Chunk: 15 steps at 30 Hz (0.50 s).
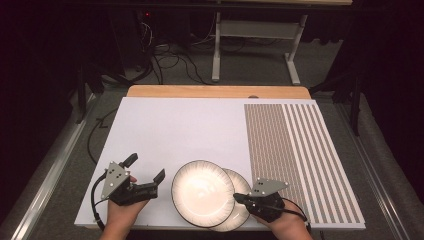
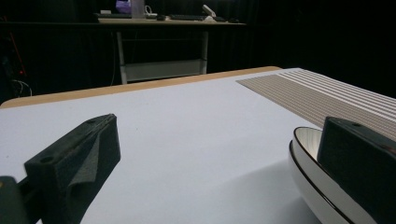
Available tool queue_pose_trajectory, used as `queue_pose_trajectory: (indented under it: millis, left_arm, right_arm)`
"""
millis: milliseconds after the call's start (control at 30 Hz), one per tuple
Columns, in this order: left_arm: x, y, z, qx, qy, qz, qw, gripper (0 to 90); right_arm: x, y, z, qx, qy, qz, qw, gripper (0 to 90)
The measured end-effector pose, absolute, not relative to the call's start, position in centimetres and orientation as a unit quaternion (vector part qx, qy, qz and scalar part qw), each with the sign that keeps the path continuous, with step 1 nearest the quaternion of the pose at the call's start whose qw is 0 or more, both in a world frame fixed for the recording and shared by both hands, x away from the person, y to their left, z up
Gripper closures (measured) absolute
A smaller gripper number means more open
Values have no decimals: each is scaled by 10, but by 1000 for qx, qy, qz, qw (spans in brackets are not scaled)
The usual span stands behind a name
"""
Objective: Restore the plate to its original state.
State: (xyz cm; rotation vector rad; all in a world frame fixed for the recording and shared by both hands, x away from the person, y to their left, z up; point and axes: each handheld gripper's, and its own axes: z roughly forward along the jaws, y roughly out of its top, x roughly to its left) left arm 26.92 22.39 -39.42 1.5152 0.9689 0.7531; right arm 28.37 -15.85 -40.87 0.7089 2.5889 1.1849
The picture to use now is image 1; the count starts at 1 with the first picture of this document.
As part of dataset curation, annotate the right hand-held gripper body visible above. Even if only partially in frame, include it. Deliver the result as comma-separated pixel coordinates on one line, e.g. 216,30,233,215
245,178,289,223

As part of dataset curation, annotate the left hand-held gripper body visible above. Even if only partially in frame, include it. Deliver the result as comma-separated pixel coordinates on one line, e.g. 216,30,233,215
100,161,159,206

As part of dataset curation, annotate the white plate with dark rim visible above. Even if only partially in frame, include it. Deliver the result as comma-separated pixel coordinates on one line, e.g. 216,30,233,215
209,167,253,233
171,159,236,229

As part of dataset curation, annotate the person's right hand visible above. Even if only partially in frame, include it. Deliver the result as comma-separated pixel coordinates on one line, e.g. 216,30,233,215
254,201,311,233

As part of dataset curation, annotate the person's left hand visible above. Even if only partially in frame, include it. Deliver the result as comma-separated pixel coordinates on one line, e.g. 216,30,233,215
103,199,149,233

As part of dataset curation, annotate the white board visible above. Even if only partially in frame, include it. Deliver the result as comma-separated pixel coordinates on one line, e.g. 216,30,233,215
73,96,367,231

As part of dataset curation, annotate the striped brown and white mat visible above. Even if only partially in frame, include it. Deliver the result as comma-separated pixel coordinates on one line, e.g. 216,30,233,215
243,103,363,225

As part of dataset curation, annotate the dark metal stand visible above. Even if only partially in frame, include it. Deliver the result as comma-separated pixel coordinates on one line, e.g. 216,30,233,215
74,62,105,125
309,71,364,137

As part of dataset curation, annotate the wooden table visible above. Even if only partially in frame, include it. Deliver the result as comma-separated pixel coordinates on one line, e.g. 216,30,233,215
126,84,312,100

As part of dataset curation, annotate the dark computer tower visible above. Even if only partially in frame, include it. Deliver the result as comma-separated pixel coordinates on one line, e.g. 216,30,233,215
109,9,155,72

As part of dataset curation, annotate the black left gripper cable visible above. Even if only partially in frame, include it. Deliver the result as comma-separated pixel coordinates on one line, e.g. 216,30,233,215
90,173,108,232

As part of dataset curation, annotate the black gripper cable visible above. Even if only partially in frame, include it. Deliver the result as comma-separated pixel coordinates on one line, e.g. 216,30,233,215
90,173,108,232
281,197,313,233

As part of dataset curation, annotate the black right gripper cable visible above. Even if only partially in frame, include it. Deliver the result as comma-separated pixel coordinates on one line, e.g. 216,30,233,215
281,197,313,233

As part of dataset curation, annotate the black floor cable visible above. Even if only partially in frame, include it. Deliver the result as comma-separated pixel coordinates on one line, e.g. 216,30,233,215
86,107,120,166

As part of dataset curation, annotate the aluminium floor rail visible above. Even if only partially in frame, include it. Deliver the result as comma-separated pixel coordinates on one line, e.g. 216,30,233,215
335,102,412,240
10,94,98,240

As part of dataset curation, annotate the bundle of black floor cables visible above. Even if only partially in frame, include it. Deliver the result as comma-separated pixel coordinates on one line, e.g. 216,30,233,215
134,21,214,86

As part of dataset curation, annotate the white metal desk frame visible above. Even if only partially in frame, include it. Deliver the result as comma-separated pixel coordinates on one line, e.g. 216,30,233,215
211,10,309,86

